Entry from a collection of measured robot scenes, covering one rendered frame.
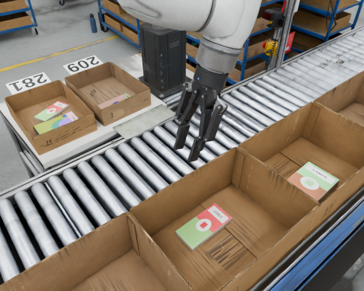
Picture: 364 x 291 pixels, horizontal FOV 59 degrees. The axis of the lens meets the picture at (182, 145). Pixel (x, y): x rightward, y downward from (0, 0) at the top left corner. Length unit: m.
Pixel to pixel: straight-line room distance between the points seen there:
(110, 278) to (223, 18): 0.68
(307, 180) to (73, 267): 0.71
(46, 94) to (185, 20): 1.29
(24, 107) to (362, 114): 1.58
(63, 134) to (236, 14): 1.03
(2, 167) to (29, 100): 1.02
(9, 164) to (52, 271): 1.95
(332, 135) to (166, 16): 0.84
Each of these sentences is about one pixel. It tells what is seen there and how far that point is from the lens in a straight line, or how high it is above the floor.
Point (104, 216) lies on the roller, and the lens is 1.21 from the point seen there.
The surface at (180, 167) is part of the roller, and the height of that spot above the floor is 0.74.
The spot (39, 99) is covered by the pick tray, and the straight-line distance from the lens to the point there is 1.83.
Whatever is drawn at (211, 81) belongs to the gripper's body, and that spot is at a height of 1.34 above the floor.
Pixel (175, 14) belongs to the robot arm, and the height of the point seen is 1.50.
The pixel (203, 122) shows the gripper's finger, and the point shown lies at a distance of 0.76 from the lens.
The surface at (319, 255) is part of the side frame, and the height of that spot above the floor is 0.91.
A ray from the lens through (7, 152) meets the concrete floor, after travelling 2.85.
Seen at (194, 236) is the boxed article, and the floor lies 0.90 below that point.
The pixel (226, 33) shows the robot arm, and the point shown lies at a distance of 0.68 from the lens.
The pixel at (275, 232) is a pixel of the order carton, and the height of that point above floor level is 0.89.
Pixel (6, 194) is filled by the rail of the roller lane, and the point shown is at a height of 0.74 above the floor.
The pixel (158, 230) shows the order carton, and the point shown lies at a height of 0.89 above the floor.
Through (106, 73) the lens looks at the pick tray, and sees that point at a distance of 1.94.
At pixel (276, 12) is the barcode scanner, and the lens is 1.95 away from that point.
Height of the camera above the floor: 1.70
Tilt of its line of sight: 42 degrees down
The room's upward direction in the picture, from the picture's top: straight up
